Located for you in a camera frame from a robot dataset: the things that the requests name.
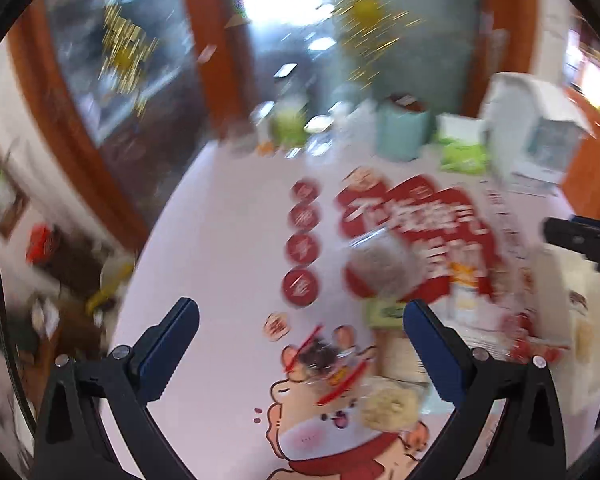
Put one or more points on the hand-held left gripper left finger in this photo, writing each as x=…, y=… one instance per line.
x=170, y=345

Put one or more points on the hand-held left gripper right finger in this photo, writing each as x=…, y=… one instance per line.
x=430, y=345

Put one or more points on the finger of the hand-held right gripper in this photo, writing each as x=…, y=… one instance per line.
x=580, y=237

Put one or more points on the white bag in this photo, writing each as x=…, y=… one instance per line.
x=555, y=285

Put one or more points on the red snack packet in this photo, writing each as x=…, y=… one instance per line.
x=530, y=340

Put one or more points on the green label snack packet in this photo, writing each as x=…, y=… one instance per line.
x=387, y=310

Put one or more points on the yellow white snack packet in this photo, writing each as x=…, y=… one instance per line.
x=462, y=290

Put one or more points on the wooden cabinet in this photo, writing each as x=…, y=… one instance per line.
x=592, y=170

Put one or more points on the round pale pastry packet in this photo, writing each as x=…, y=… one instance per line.
x=390, y=405

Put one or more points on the yellow plastic object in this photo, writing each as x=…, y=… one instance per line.
x=110, y=280

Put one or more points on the clear packet grey cake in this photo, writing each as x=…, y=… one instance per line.
x=380, y=265

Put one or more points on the dark filling snack packet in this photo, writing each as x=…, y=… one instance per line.
x=325, y=360

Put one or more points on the white countertop cabinet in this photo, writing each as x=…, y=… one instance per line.
x=530, y=110

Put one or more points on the green tissue box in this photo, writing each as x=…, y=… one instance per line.
x=462, y=152

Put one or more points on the red plastic object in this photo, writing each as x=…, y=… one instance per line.
x=40, y=242

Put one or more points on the teal canister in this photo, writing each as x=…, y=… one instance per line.
x=400, y=127

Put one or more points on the green label glass jar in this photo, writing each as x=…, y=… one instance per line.
x=287, y=125

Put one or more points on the gold tinsel decoration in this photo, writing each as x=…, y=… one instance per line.
x=367, y=10

